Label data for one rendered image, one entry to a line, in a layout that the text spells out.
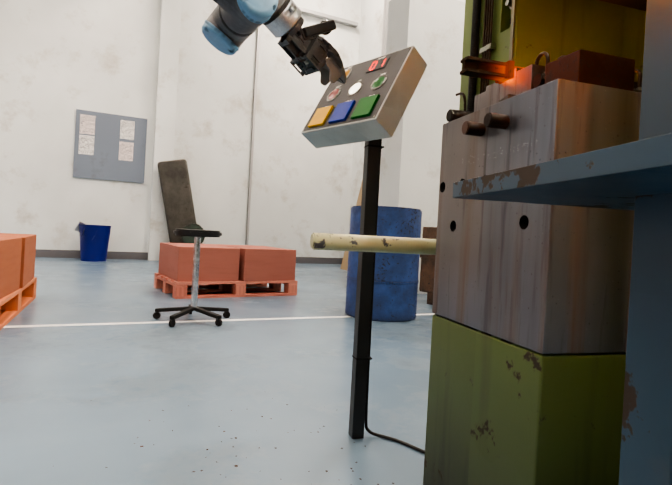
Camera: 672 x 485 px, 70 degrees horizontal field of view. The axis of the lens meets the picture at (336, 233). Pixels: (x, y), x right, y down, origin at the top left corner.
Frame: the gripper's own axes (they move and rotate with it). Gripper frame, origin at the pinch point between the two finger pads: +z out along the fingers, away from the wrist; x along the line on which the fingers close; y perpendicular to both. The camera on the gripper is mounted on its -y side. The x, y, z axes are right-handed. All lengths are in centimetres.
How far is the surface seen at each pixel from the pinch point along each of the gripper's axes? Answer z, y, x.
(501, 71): 6.0, 5.1, 46.2
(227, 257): 145, -2, -289
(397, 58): 11.1, -17.5, 2.8
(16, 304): 20, 104, -266
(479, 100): 13.1, 4.5, 37.2
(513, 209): 13, 34, 55
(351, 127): 12.6, 6.3, -3.9
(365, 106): 10.3, 1.3, 0.8
